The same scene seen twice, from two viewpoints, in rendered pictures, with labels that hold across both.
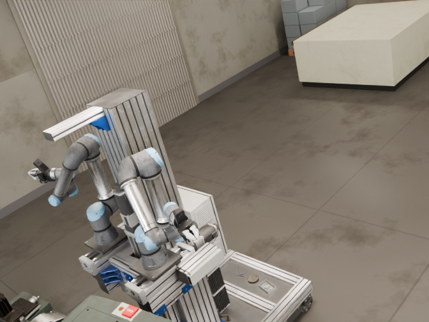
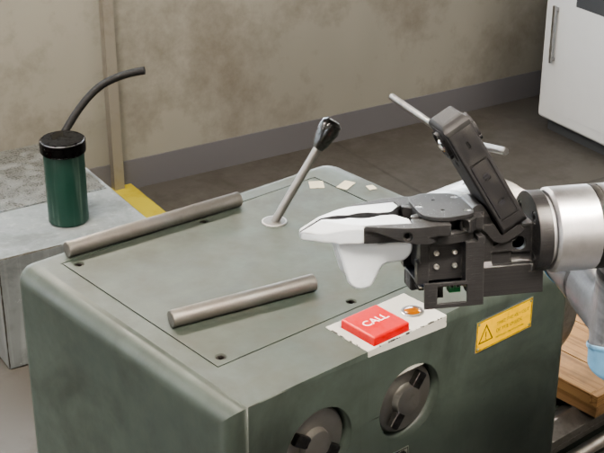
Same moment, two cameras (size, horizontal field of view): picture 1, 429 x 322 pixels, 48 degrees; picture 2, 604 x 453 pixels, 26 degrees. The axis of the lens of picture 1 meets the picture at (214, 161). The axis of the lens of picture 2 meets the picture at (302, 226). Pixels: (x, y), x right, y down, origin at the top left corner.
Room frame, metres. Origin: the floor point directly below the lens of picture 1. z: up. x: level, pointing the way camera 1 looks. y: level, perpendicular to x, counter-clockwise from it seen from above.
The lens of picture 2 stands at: (1.88, -0.82, 2.05)
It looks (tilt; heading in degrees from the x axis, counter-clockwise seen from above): 26 degrees down; 98
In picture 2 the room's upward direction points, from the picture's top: straight up
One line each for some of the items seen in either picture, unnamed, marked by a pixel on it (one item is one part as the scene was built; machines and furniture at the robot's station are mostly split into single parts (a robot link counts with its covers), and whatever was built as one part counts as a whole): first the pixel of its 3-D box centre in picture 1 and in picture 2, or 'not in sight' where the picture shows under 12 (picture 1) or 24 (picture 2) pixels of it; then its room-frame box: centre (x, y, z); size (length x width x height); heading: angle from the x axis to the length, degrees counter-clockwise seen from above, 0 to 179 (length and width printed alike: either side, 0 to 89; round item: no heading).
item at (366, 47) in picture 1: (372, 42); not in sight; (7.59, -2.99, 0.38); 2.07 x 1.64 x 0.76; 130
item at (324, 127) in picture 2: not in sight; (327, 134); (1.67, 0.88, 1.38); 0.04 x 0.03 x 0.05; 49
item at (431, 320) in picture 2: (128, 315); (386, 340); (1.78, 0.58, 1.23); 0.13 x 0.08 x 0.06; 49
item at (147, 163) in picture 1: (158, 195); not in sight; (2.28, 0.34, 1.54); 0.15 x 0.12 x 0.55; 108
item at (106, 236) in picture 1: (104, 231); not in sight; (2.62, 0.78, 1.21); 0.15 x 0.15 x 0.10
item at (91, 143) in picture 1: (98, 176); not in sight; (2.74, 0.72, 1.54); 0.15 x 0.12 x 0.55; 151
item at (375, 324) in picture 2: (130, 312); (375, 327); (1.77, 0.56, 1.26); 0.06 x 0.06 x 0.02; 49
